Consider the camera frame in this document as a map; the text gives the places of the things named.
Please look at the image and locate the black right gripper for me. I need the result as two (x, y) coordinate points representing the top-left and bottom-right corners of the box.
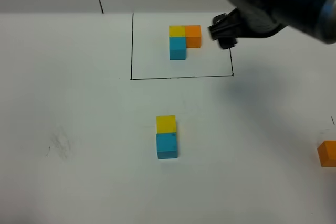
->
(208, 0), (326, 49)

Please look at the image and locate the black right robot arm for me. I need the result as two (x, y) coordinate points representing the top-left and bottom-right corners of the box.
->
(208, 0), (335, 49)

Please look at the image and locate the orange template block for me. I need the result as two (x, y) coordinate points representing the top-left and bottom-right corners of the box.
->
(185, 25), (202, 48)

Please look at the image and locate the blue template block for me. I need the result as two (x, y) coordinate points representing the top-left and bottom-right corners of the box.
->
(169, 37), (186, 60)

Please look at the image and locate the yellow template block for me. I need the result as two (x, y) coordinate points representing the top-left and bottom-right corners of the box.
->
(169, 26), (185, 37)

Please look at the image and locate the white template sheet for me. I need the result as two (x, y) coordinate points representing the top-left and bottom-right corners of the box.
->
(132, 13), (233, 79)

